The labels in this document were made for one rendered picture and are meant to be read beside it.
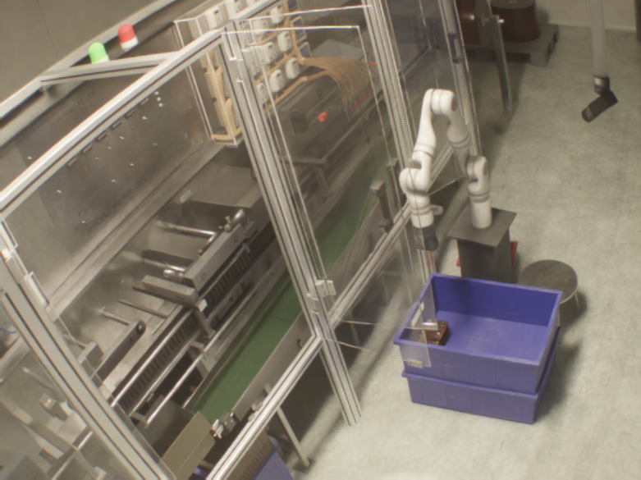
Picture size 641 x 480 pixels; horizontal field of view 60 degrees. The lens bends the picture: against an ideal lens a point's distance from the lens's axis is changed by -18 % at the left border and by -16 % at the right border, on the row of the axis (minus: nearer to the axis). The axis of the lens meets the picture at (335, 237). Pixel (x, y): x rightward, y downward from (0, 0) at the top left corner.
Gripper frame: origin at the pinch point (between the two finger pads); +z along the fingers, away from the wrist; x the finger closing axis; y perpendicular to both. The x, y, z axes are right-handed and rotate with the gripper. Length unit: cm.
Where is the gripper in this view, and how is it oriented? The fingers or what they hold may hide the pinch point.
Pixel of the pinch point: (432, 255)
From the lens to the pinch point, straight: 238.5
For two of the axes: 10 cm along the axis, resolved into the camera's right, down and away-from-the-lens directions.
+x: 8.1, 1.9, -5.6
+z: 2.2, 7.8, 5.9
